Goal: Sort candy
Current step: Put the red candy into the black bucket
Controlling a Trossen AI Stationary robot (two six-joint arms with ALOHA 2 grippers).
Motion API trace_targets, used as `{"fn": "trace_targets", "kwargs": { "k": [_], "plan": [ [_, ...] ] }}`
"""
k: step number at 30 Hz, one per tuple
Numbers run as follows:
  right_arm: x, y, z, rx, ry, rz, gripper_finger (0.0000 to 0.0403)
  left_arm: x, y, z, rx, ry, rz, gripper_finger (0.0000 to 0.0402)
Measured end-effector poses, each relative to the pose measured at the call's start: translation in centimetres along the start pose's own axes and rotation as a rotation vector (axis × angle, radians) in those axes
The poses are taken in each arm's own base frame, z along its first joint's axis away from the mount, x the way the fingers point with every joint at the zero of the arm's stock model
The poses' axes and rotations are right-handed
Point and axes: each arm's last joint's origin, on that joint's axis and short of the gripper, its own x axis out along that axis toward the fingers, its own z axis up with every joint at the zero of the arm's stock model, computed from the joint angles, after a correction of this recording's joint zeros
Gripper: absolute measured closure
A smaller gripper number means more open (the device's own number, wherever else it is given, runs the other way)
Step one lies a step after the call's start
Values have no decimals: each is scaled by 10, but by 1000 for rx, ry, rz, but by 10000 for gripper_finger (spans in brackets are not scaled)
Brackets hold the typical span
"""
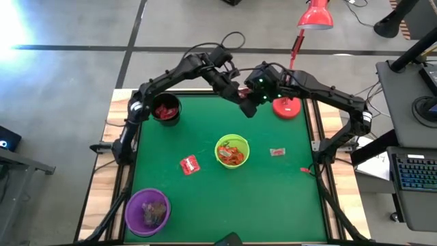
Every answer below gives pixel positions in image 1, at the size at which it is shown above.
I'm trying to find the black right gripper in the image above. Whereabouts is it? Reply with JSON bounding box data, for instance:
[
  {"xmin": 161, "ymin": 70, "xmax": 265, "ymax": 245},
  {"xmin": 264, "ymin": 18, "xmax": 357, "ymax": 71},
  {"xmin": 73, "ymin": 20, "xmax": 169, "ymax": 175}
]
[{"xmin": 243, "ymin": 62, "xmax": 287, "ymax": 104}]

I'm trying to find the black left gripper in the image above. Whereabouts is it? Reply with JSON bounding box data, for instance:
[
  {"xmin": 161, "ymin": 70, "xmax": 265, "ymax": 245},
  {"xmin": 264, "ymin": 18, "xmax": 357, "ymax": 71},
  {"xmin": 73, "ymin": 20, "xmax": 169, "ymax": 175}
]
[{"xmin": 203, "ymin": 64, "xmax": 246, "ymax": 105}]

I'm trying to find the green plastic bucket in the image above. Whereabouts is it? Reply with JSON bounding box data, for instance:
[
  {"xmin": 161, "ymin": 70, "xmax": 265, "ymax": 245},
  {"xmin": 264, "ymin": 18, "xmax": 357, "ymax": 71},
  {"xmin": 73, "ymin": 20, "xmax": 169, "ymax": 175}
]
[{"xmin": 214, "ymin": 133, "xmax": 251, "ymax": 170}]

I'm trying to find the black plastic bucket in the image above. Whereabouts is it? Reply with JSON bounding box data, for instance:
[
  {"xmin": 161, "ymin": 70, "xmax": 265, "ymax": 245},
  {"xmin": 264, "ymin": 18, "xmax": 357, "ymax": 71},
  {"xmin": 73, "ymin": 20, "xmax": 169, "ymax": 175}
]
[{"xmin": 150, "ymin": 92, "xmax": 183, "ymax": 127}]

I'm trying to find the red desk lamp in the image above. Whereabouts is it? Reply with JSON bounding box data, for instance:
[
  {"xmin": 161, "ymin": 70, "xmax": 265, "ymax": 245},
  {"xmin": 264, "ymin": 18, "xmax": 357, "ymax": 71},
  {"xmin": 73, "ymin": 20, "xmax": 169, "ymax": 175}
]
[{"xmin": 272, "ymin": 0, "xmax": 335, "ymax": 120}]

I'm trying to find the white box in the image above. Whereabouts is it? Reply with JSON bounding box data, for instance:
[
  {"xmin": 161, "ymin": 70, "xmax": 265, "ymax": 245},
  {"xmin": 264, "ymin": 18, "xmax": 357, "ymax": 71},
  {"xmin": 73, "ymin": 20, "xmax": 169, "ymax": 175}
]
[{"xmin": 354, "ymin": 135, "xmax": 372, "ymax": 151}]

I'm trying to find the green table mat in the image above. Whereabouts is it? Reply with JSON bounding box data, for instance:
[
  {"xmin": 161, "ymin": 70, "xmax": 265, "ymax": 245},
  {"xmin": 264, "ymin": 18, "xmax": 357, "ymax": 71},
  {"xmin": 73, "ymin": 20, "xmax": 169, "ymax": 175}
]
[{"xmin": 124, "ymin": 94, "xmax": 328, "ymax": 243}]

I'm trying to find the black desk support bar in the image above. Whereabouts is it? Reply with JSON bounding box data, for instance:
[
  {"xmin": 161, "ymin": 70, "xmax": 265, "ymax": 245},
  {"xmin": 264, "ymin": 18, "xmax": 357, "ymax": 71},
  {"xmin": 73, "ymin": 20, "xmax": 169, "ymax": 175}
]
[{"xmin": 350, "ymin": 128, "xmax": 399, "ymax": 167}]

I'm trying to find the grey side desk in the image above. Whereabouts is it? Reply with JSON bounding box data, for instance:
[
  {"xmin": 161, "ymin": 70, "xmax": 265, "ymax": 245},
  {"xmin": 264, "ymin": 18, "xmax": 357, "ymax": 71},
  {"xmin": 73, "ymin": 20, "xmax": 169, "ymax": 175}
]
[{"xmin": 376, "ymin": 59, "xmax": 437, "ymax": 150}]

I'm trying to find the white paper sheet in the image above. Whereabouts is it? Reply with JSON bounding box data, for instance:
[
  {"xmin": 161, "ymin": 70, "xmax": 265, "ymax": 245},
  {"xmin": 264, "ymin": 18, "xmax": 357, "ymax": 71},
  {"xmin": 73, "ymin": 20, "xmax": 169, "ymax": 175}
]
[{"xmin": 355, "ymin": 152, "xmax": 391, "ymax": 182}]

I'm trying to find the black stand pole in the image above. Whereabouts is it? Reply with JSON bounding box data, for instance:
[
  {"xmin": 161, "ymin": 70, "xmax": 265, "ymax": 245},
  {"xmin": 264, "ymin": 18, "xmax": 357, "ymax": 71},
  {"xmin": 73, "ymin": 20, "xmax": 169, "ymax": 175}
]
[
  {"xmin": 390, "ymin": 26, "xmax": 437, "ymax": 73},
  {"xmin": 373, "ymin": 0, "xmax": 421, "ymax": 39}
]

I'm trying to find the purple plastic bucket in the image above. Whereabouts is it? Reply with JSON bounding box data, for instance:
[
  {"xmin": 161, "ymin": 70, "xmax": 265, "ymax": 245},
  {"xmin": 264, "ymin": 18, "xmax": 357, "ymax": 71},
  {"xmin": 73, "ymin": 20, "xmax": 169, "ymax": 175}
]
[{"xmin": 124, "ymin": 187, "xmax": 172, "ymax": 238}]

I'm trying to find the round black device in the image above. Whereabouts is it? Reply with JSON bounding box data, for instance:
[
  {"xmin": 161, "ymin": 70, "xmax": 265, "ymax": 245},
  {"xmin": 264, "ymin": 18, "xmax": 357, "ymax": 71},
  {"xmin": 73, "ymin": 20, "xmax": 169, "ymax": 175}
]
[{"xmin": 411, "ymin": 95, "xmax": 437, "ymax": 123}]

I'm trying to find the backlit black keyboard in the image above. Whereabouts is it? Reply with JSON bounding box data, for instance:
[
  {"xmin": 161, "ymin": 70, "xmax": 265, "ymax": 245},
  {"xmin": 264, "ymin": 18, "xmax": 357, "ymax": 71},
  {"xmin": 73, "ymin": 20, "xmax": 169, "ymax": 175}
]
[{"xmin": 391, "ymin": 153, "xmax": 437, "ymax": 193}]

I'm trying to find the grey keyboard tray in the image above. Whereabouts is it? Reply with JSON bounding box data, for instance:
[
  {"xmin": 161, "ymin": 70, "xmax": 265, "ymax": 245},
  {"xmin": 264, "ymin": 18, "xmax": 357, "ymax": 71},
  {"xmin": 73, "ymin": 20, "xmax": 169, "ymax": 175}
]
[{"xmin": 386, "ymin": 146, "xmax": 437, "ymax": 233}]

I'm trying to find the grey bench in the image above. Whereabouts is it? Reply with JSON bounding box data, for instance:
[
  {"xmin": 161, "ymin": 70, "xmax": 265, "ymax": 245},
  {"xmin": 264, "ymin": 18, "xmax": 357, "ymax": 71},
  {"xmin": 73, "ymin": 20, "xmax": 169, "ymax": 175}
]
[{"xmin": 0, "ymin": 147, "xmax": 57, "ymax": 246}]

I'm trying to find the black device blue light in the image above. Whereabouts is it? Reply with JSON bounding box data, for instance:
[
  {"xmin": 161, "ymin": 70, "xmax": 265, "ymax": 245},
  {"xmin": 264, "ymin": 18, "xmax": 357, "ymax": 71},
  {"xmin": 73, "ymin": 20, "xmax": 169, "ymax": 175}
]
[{"xmin": 0, "ymin": 125, "xmax": 23, "ymax": 153}]

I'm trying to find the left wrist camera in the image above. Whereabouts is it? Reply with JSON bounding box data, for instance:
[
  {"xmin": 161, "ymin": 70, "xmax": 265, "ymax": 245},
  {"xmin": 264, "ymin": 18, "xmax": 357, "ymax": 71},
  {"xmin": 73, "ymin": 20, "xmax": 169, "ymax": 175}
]
[{"xmin": 211, "ymin": 46, "xmax": 235, "ymax": 68}]

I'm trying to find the black left camera cable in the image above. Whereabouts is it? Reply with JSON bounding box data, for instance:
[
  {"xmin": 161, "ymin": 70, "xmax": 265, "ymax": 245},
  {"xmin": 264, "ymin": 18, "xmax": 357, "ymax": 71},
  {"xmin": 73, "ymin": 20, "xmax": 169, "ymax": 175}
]
[{"xmin": 182, "ymin": 31, "xmax": 246, "ymax": 62}]

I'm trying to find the floor cable bundle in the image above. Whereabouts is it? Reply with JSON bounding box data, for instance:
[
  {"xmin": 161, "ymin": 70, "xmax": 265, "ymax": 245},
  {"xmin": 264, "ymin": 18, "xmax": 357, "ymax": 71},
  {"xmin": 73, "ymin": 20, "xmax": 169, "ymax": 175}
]
[{"xmin": 353, "ymin": 80, "xmax": 389, "ymax": 119}]

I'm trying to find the black frame leg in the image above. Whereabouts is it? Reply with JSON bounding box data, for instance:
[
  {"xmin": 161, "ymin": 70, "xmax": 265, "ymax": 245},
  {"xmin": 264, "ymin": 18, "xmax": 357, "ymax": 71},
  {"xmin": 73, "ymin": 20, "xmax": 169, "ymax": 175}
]
[
  {"xmin": 77, "ymin": 163, "xmax": 133, "ymax": 244},
  {"xmin": 316, "ymin": 170, "xmax": 371, "ymax": 244}
]

